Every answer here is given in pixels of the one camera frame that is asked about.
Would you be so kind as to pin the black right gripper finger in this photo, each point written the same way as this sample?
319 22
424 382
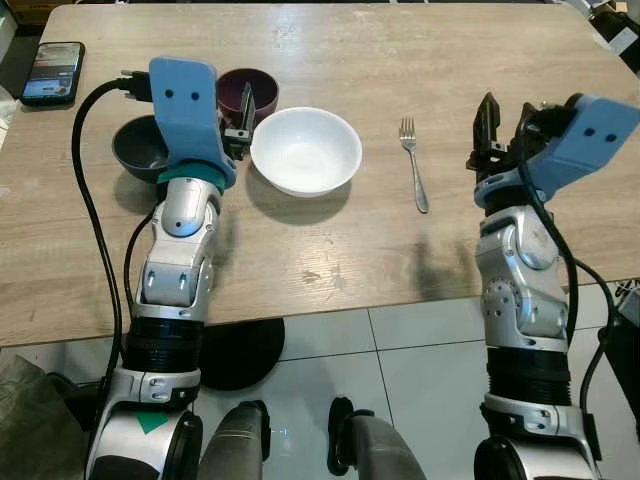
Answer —
481 125
494 120

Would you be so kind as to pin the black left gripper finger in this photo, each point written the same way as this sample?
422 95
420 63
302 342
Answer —
247 108

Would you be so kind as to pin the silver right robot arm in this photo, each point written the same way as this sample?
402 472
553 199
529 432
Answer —
520 290

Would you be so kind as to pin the maroon bowl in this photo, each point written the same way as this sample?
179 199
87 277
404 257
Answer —
265 92

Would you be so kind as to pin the white bowl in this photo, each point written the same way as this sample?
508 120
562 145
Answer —
305 150

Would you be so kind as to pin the silver metal fork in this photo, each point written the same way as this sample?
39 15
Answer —
407 132

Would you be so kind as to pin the dark grey bowl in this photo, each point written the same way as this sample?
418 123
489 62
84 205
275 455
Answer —
135 150

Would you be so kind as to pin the black bag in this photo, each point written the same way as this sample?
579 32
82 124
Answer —
610 30

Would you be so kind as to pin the black smartphone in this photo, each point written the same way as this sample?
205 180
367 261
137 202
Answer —
52 73

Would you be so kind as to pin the black round table base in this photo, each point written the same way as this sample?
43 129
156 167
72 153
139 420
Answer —
245 350

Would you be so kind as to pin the grey left robot leg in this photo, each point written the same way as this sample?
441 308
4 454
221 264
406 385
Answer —
235 445

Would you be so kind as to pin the grey robot leg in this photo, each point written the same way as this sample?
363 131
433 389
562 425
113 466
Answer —
235 445
385 450

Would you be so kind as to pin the grey right robot leg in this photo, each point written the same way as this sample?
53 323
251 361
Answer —
385 450

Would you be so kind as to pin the olive green bag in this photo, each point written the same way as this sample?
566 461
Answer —
35 420

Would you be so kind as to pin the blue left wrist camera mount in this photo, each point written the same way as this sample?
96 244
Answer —
185 110

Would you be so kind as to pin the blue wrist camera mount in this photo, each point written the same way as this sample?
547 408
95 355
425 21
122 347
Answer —
590 140
185 110

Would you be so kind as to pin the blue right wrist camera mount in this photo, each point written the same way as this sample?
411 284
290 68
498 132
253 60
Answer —
590 140

